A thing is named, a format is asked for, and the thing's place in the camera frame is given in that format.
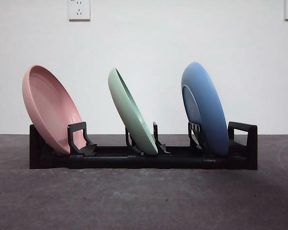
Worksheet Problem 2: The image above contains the green plastic plate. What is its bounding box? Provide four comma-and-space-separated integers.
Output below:
108, 67, 159, 156

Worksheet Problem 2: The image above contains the blue plastic plate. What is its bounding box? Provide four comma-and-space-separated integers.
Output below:
181, 61, 230, 157

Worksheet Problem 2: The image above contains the pink plastic plate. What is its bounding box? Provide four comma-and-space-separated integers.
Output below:
22, 64, 84, 155

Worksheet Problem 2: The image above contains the black plastic dish rack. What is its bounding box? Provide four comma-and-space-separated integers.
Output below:
29, 121, 258, 171

